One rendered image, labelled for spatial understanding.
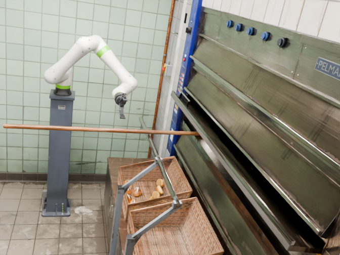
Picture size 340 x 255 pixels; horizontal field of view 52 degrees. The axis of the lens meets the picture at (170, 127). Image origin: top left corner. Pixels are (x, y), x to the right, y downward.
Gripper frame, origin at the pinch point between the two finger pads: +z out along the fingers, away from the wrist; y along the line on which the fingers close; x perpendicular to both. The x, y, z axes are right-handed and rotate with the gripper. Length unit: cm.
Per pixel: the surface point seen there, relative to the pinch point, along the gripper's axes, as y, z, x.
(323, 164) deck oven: -33, 139, -54
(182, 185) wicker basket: 54, 16, -50
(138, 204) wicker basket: 60, 31, -13
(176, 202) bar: 16, 92, -18
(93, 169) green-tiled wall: 117, -117, 7
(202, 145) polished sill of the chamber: 15, 23, -56
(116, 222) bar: 65, 45, 3
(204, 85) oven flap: -24, 2, -56
